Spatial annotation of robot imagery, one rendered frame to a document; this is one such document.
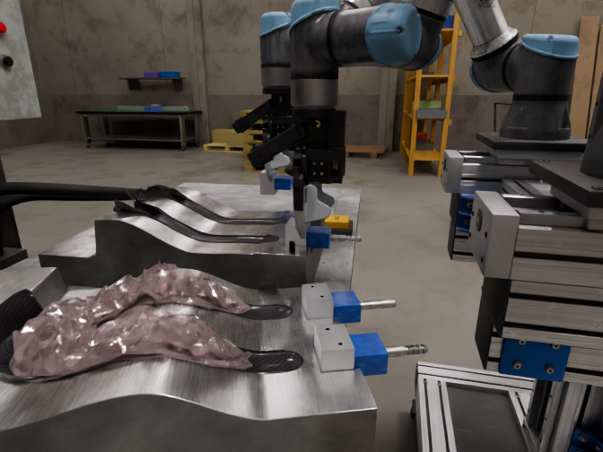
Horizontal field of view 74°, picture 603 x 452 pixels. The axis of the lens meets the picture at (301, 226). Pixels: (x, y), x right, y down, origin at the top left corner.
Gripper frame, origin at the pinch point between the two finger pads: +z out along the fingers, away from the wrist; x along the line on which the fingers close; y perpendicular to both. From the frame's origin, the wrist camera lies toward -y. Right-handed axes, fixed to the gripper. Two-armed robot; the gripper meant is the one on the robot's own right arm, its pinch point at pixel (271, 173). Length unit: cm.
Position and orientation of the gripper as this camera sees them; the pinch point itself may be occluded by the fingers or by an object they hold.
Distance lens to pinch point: 100.2
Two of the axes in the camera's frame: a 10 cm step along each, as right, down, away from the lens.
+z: 0.0, 9.5, 3.2
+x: 1.7, -3.1, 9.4
